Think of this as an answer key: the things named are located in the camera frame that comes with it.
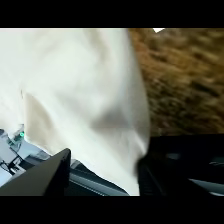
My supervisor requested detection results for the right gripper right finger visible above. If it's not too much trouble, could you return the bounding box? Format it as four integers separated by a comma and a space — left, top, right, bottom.
137, 155, 167, 197

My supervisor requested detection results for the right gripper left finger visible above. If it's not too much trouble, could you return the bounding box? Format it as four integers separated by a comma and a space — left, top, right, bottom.
0, 148, 72, 197

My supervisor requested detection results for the cream garment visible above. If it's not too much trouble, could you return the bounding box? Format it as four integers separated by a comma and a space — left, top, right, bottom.
0, 28, 152, 197

